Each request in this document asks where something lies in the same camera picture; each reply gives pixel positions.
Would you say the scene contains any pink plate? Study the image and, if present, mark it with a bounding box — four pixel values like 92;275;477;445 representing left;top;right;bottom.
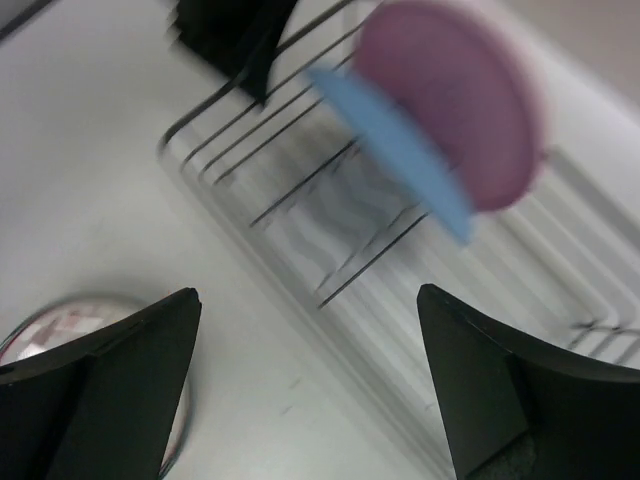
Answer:
352;1;544;212

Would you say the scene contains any white plate orange sunburst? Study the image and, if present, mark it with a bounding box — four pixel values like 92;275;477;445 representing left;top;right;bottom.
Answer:
1;292;194;479

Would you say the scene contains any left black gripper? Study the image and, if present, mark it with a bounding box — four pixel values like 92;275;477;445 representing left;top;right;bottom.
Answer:
172;0;297;103

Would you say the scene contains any grey wire dish rack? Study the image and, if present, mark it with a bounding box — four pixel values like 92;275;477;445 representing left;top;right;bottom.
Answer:
159;1;639;367

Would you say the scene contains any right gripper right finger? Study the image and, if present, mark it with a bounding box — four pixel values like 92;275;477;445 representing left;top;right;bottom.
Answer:
417;284;639;479

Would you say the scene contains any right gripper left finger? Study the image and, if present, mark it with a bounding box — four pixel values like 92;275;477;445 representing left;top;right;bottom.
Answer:
1;288;202;479

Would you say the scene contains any blue plate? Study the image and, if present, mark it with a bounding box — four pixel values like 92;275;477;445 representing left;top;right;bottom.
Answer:
306;66;474;244

